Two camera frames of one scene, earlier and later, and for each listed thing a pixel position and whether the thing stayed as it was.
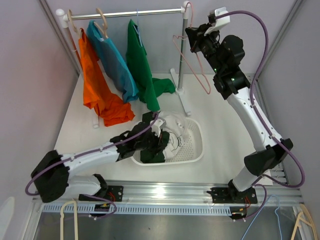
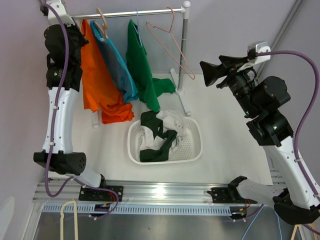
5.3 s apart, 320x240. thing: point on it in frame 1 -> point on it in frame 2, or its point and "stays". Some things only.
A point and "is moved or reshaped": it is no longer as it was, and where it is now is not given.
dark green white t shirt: x=173 y=140 is moved or reshaped
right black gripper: x=196 y=36 -> x=211 y=73
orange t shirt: x=98 y=95 is moved or reshaped
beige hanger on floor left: x=75 y=219 stays
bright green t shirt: x=149 y=88 stays
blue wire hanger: x=136 y=29 stays
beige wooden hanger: x=104 y=33 stays
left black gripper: x=156 y=145 -> x=75 y=28
